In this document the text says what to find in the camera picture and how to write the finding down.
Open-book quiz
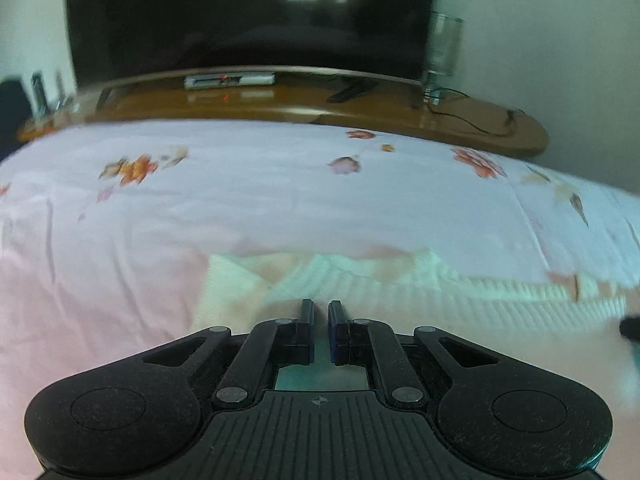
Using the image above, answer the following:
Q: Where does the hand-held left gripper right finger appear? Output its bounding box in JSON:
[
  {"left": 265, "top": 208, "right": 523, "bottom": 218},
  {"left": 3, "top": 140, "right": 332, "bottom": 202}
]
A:
[{"left": 327, "top": 300, "right": 502, "bottom": 408}]

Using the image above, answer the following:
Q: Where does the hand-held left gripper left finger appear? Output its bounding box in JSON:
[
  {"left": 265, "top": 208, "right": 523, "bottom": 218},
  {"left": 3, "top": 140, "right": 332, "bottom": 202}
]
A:
[{"left": 141, "top": 299, "right": 317, "bottom": 408}]

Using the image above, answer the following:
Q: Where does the white knit sweater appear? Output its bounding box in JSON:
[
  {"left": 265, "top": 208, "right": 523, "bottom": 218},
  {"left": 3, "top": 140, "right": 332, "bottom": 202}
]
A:
[{"left": 192, "top": 250, "right": 640, "bottom": 396}]

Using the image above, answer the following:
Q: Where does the floral pink bed sheet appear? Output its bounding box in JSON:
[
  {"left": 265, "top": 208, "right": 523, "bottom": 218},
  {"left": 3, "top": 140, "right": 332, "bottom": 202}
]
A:
[{"left": 0, "top": 119, "right": 640, "bottom": 480}]

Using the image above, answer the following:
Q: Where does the wooden television stand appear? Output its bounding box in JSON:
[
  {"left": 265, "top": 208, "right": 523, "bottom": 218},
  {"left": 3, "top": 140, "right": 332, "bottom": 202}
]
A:
[{"left": 16, "top": 65, "right": 549, "bottom": 162}]

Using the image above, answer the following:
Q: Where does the white set-top box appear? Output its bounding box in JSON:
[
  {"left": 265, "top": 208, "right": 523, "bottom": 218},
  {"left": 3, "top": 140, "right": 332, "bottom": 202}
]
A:
[{"left": 183, "top": 73, "right": 277, "bottom": 91}]

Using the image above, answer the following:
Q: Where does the clear glass vase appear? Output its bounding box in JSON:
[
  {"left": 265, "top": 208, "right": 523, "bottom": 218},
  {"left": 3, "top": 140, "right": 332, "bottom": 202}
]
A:
[{"left": 419, "top": 10, "right": 467, "bottom": 107}]

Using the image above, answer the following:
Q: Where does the black curved television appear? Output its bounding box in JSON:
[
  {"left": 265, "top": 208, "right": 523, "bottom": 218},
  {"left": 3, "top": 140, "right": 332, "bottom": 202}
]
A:
[{"left": 63, "top": 0, "right": 437, "bottom": 90}]

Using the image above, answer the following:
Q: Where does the black remote control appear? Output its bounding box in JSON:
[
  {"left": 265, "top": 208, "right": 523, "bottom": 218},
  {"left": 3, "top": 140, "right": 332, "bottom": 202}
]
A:
[{"left": 30, "top": 71, "right": 50, "bottom": 117}]

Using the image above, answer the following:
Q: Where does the black garment on chair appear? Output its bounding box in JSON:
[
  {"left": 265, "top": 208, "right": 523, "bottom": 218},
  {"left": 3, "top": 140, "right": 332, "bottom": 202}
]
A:
[{"left": 0, "top": 76, "right": 27, "bottom": 152}]

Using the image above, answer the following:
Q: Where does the black cable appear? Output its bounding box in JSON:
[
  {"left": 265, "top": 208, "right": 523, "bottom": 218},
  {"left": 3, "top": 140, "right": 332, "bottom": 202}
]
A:
[{"left": 425, "top": 87, "right": 527, "bottom": 139}]

